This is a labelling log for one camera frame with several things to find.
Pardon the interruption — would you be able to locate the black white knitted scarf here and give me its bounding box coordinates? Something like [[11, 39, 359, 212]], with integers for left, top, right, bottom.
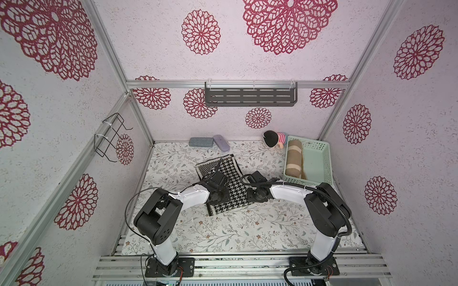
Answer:
[[195, 154, 251, 216]]

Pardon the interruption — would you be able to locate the brown beige striped scarf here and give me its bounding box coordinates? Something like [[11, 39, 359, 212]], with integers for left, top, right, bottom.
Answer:
[[285, 139, 307, 180]]

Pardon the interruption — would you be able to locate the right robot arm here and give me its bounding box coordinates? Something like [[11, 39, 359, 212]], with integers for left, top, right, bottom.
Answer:
[[240, 171, 353, 263]]

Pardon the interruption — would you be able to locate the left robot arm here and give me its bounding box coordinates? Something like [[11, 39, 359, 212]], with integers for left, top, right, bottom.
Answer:
[[134, 171, 230, 266]]

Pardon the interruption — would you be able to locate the mint green plastic basket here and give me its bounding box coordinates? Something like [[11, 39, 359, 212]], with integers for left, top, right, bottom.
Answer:
[[283, 135, 334, 186]]

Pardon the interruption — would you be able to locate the floral table mat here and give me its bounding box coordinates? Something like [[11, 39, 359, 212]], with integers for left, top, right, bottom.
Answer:
[[119, 141, 365, 256]]

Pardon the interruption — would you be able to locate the lilac oval case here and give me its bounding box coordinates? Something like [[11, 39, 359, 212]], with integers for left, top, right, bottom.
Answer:
[[213, 135, 230, 152]]

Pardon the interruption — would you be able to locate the grey rectangular case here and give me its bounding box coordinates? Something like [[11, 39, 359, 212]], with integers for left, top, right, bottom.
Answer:
[[188, 137, 213, 148]]

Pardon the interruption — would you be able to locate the doll with black hair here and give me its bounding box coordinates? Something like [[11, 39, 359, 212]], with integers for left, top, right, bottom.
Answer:
[[263, 131, 287, 149]]

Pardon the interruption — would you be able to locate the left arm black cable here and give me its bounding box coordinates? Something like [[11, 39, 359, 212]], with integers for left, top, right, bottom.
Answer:
[[123, 158, 224, 286]]

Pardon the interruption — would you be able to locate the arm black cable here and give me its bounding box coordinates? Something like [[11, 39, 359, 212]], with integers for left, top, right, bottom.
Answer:
[[123, 158, 224, 286], [239, 173, 354, 286]]

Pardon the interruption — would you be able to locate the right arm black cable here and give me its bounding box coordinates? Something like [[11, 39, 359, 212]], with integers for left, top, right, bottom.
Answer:
[[239, 173, 354, 286]]

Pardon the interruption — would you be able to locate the dark grey wall shelf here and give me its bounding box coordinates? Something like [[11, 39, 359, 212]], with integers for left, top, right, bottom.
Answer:
[[204, 82, 298, 107]]

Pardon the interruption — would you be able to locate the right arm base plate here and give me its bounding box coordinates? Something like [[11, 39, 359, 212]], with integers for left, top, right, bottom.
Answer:
[[289, 256, 340, 276]]

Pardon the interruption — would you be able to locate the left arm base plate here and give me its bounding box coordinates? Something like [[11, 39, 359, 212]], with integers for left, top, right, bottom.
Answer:
[[145, 257, 196, 278]]

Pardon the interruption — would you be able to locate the black wire wall rack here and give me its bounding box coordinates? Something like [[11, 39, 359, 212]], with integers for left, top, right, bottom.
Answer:
[[93, 113, 133, 163]]

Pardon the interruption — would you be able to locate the aluminium front rail frame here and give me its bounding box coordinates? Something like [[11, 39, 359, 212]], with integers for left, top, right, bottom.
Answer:
[[92, 249, 392, 281]]

